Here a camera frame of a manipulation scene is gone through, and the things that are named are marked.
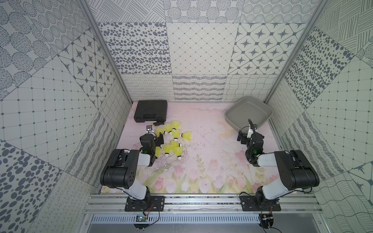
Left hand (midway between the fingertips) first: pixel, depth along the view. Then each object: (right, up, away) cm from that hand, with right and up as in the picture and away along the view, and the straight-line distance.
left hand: (157, 133), depth 94 cm
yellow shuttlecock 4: (+12, -1, +5) cm, 13 cm away
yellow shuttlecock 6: (+15, -11, -4) cm, 19 cm away
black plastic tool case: (-9, +16, +18) cm, 26 cm away
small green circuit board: (-2, -40, -22) cm, 46 cm away
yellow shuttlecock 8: (+11, -7, 0) cm, 13 cm away
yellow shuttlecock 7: (+1, -11, -4) cm, 11 cm away
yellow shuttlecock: (+20, -2, +2) cm, 20 cm away
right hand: (+61, 0, +1) cm, 61 cm away
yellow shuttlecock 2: (+11, +5, +10) cm, 16 cm away
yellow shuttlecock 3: (+6, +3, +7) cm, 10 cm away
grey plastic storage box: (+60, +14, +19) cm, 64 cm away
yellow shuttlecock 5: (+7, -9, -3) cm, 12 cm away
